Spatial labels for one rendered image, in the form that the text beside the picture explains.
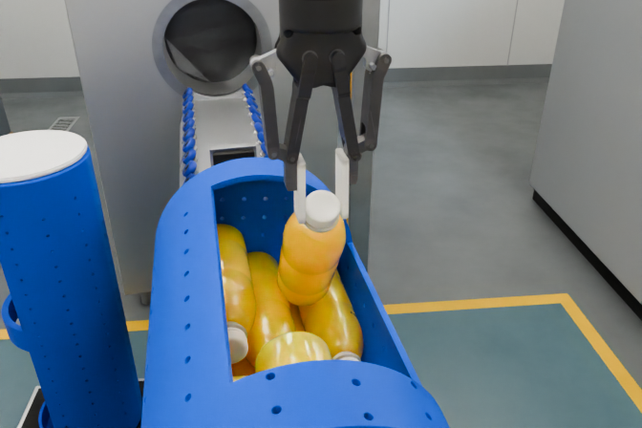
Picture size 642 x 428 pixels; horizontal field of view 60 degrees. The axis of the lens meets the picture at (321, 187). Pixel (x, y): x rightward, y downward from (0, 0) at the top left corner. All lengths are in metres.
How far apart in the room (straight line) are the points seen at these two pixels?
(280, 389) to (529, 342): 2.02
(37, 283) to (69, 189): 0.24
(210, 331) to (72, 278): 0.97
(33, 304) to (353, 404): 1.15
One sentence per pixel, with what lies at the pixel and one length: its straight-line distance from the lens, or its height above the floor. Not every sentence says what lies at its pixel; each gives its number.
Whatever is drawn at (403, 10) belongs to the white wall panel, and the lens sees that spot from 5.17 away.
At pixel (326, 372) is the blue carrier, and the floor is 1.23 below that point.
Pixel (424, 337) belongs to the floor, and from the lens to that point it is 2.34.
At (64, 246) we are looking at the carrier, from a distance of 1.42.
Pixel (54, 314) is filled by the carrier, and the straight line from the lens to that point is 1.51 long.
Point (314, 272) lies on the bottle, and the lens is 0.66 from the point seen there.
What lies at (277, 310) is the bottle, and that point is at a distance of 0.72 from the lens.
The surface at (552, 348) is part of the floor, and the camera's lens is 2.43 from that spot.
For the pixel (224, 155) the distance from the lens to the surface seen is 1.20.
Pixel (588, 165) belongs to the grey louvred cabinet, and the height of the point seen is 0.45.
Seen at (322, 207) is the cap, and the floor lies 1.27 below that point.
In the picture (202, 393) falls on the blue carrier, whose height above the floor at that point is 1.21.
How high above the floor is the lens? 1.56
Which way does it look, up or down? 28 degrees down
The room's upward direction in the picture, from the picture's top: straight up
